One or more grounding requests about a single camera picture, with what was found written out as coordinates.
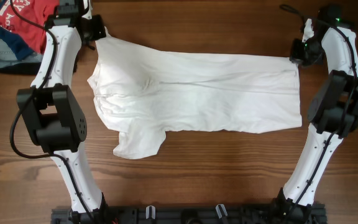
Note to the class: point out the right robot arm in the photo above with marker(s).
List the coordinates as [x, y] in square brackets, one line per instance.
[332, 114]

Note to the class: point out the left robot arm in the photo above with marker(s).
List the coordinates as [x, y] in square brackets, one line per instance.
[53, 117]

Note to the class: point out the right white rail clip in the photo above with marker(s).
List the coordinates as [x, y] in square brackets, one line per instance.
[221, 211]

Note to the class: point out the left white rail clip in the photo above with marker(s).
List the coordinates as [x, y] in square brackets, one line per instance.
[150, 212]

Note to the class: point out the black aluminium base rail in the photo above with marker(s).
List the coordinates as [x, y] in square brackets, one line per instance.
[257, 213]

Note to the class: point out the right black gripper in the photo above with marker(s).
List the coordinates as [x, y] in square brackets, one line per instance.
[296, 56]

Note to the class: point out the black folded garment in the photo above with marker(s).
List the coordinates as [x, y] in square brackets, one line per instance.
[21, 69]

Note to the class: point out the navy blue folded garment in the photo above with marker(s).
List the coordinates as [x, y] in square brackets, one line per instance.
[16, 43]

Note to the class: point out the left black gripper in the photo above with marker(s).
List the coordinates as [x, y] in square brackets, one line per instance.
[99, 30]

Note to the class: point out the red folded shirt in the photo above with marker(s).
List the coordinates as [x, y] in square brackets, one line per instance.
[35, 11]

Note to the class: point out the white t-shirt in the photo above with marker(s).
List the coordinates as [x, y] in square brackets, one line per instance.
[143, 93]

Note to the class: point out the white rail clip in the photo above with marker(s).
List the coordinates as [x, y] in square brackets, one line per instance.
[150, 212]
[221, 211]

